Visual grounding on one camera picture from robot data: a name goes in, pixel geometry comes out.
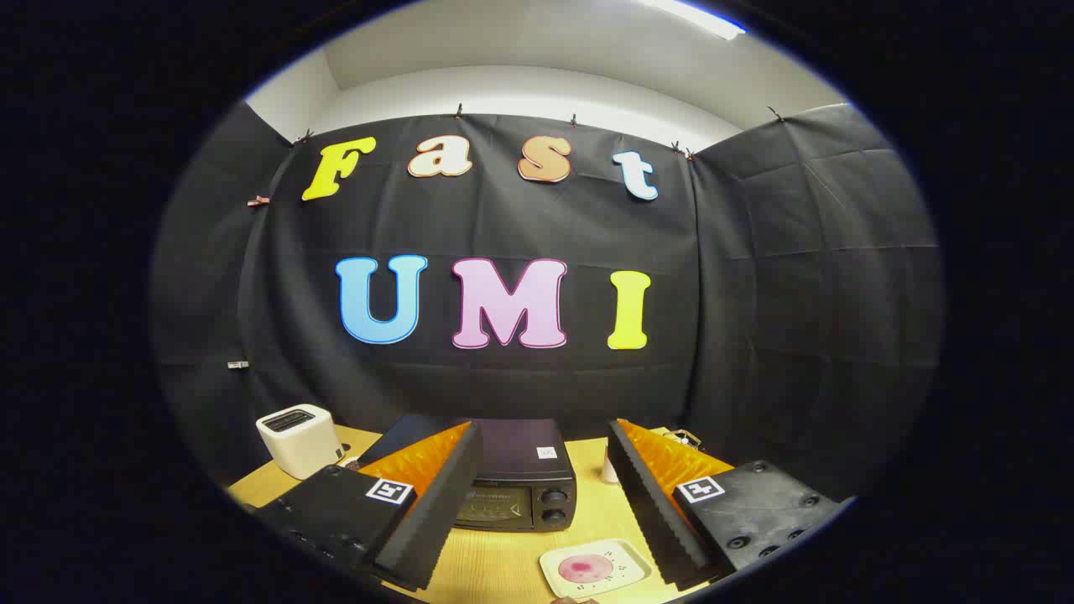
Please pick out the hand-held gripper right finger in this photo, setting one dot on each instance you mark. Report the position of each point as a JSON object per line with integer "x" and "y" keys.
{"x": 642, "y": 495}

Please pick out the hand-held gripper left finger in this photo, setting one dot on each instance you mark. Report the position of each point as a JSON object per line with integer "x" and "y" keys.
{"x": 449, "y": 495}

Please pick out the cream cherry-print tray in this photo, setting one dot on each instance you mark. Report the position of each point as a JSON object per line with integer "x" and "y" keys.
{"x": 629, "y": 564}

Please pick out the black toaster oven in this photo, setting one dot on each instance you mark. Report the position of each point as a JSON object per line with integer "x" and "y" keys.
{"x": 520, "y": 453}

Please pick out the pink ham slice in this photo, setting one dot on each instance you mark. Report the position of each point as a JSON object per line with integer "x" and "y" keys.
{"x": 586, "y": 568}

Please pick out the cream white toaster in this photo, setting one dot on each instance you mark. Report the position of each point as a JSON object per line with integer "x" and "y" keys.
{"x": 298, "y": 440}

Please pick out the clear bottle with white label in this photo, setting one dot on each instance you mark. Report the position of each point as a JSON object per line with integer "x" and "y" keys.
{"x": 606, "y": 476}

